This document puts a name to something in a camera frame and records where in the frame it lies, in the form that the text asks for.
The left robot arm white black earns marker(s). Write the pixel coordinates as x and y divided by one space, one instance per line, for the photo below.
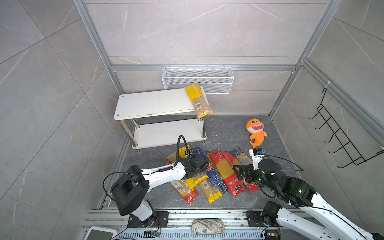
129 191

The white two-tier shelf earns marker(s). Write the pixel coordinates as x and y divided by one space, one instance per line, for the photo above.
154 104

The red spaghetti bag with label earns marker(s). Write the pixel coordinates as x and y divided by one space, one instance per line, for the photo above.
185 191

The clear blue spaghetti bag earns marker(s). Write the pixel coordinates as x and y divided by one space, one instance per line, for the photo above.
241 156

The white wire mesh basket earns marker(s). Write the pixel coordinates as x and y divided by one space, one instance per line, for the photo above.
214 80

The red yellow spaghetti bag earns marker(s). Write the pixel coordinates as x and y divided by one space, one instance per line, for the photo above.
227 173

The yellow wholewheat spaghetti bag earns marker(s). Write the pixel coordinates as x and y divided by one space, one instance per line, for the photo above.
194 181

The blue Barilla spaghetti box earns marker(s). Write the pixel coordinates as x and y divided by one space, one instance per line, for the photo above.
215 179

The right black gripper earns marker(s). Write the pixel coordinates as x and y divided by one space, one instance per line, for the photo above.
249 169

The long yellow spaghetti bag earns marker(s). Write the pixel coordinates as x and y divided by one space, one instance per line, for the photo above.
211 194

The yellow spaghetti bag with barcode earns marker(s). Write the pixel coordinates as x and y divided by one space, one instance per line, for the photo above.
198 100

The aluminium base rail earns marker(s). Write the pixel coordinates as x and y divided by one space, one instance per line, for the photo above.
177 225

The white tablet device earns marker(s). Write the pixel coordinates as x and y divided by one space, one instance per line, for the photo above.
100 233

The tan yellow pasta bag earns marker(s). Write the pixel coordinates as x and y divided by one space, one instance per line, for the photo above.
182 154

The patterned cloth pouch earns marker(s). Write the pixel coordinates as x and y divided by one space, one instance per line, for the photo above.
208 226

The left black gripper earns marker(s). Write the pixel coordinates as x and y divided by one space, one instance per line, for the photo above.
204 169

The black wire hook rack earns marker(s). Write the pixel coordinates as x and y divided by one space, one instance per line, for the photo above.
355 157

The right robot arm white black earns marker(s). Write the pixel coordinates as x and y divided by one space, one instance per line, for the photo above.
331 224

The orange shark plush toy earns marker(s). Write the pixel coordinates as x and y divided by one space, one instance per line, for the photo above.
256 128

